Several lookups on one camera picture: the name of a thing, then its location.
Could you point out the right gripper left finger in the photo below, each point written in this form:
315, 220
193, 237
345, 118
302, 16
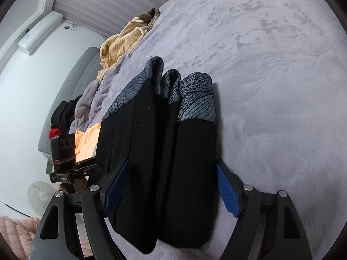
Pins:
74, 225

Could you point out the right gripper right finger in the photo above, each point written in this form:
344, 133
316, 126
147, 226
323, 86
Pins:
268, 225

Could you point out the black grey pants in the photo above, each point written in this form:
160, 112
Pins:
164, 126

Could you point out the black clothing pile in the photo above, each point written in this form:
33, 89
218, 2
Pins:
64, 115

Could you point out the orange garment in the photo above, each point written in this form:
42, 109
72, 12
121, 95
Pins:
86, 142

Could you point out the white floor fan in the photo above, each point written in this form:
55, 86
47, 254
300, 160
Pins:
39, 195

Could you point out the pink quilted cloth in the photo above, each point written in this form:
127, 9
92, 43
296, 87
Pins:
19, 234

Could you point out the red garment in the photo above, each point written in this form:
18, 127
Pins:
54, 132

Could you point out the grey padded headboard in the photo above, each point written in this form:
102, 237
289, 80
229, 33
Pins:
82, 74

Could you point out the yellow ribbed garment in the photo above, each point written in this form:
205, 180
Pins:
118, 45

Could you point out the lavender plush bed blanket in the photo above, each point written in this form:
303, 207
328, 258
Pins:
279, 73

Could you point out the white wall air conditioner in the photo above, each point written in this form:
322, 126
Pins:
35, 36

